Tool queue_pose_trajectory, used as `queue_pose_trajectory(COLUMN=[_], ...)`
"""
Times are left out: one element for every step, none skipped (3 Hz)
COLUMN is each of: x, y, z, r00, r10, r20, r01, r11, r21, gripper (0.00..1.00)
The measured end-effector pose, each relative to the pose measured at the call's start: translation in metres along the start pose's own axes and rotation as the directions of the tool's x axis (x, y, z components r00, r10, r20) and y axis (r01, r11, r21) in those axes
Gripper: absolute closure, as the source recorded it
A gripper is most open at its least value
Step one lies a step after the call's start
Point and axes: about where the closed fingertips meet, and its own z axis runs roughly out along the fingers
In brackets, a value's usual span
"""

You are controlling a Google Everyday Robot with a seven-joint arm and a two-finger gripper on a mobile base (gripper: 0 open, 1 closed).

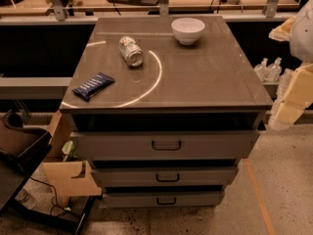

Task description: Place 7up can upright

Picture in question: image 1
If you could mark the white ceramic bowl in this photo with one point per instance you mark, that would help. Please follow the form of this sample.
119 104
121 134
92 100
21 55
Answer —
187 30

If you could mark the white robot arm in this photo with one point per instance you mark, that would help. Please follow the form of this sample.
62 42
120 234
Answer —
301 45

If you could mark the silver green 7up can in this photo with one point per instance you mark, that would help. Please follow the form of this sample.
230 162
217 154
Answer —
130 51

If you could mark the dark brown chair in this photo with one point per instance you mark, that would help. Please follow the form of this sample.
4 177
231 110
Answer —
22 149

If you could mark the grey drawer cabinet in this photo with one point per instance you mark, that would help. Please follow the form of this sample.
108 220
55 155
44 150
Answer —
207 86

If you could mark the cardboard piece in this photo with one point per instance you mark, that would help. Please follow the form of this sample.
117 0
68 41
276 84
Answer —
71 179

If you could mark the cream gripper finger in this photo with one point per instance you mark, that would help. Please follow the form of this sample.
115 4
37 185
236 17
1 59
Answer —
283 32
294 95

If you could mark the top grey drawer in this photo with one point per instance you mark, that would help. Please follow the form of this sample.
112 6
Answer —
161 146

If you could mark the clear sanitizer bottle left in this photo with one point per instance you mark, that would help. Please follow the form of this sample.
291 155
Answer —
260 69

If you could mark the dark blue snack packet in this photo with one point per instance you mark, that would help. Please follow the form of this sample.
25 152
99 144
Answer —
92 86

